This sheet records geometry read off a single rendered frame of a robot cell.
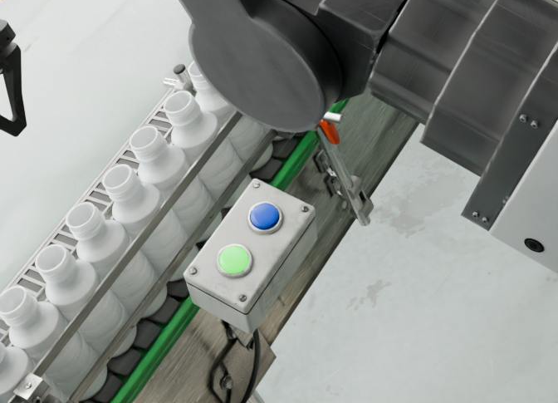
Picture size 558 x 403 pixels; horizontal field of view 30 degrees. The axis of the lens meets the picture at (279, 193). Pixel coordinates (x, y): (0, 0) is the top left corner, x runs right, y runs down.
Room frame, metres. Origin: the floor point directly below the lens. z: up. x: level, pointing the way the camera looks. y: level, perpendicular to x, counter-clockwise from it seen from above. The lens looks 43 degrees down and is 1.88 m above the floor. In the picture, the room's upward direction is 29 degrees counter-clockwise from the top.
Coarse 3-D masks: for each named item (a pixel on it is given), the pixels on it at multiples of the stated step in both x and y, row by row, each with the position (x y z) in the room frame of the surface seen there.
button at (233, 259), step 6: (234, 246) 0.78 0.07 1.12; (222, 252) 0.78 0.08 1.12; (228, 252) 0.77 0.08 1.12; (234, 252) 0.77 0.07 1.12; (240, 252) 0.77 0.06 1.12; (246, 252) 0.77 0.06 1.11; (222, 258) 0.77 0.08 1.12; (228, 258) 0.77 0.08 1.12; (234, 258) 0.76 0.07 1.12; (240, 258) 0.76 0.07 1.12; (246, 258) 0.76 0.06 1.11; (222, 264) 0.76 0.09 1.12; (228, 264) 0.76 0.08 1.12; (234, 264) 0.76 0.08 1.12; (240, 264) 0.75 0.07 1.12; (246, 264) 0.76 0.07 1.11; (228, 270) 0.76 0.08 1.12; (234, 270) 0.75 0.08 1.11; (240, 270) 0.75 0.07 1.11
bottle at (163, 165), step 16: (144, 128) 0.97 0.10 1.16; (144, 144) 0.97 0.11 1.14; (160, 144) 0.95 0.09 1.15; (144, 160) 0.94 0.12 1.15; (160, 160) 0.94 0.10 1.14; (176, 160) 0.94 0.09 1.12; (144, 176) 0.95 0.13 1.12; (160, 176) 0.93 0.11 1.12; (176, 176) 0.93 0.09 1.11; (160, 192) 0.93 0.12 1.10; (192, 192) 0.93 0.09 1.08; (208, 192) 0.96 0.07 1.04; (176, 208) 0.93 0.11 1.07; (192, 208) 0.93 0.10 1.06; (208, 208) 0.94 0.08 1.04; (192, 224) 0.93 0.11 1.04
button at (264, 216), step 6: (258, 204) 0.81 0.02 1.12; (264, 204) 0.81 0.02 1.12; (270, 204) 0.81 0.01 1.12; (252, 210) 0.81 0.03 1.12; (258, 210) 0.81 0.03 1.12; (264, 210) 0.80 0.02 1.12; (270, 210) 0.80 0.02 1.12; (276, 210) 0.80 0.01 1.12; (252, 216) 0.80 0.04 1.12; (258, 216) 0.80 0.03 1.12; (264, 216) 0.80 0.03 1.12; (270, 216) 0.79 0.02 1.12; (276, 216) 0.79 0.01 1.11; (252, 222) 0.80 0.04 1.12; (258, 222) 0.79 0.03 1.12; (264, 222) 0.79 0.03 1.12; (270, 222) 0.79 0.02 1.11; (276, 222) 0.79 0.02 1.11; (258, 228) 0.79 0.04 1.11; (264, 228) 0.79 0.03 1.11; (270, 228) 0.79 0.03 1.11
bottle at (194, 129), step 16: (176, 96) 1.00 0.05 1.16; (192, 96) 0.99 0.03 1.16; (176, 112) 0.97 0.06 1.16; (192, 112) 0.97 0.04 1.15; (208, 112) 0.99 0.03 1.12; (176, 128) 0.98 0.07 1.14; (192, 128) 0.97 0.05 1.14; (208, 128) 0.97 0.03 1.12; (176, 144) 0.98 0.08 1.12; (192, 144) 0.96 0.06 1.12; (224, 144) 0.97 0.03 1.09; (192, 160) 0.96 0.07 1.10; (208, 160) 0.96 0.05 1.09; (224, 160) 0.96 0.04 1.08; (240, 160) 0.98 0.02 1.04; (208, 176) 0.96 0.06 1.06; (224, 176) 0.96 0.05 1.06; (240, 192) 0.96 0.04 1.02; (224, 208) 0.97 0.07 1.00
